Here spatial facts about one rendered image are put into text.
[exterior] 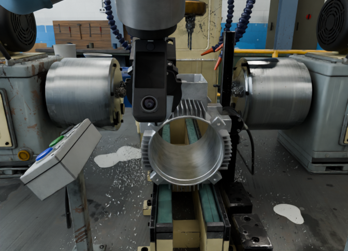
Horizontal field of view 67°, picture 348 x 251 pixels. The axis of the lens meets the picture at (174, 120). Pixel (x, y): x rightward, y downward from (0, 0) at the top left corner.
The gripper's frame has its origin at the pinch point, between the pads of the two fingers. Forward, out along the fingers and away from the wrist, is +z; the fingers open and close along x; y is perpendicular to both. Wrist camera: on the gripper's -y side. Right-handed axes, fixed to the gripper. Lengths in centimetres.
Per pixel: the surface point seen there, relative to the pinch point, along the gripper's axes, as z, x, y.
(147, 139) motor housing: 5.4, 2.0, 0.6
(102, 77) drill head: 13.9, 17.6, 30.4
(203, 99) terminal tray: 3.5, -10.2, 10.1
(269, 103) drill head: 19.3, -33.1, 24.1
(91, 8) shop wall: 241, 165, 536
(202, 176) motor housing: 14.0, -9.6, -3.4
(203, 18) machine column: 15, -16, 67
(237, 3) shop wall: 209, -143, 492
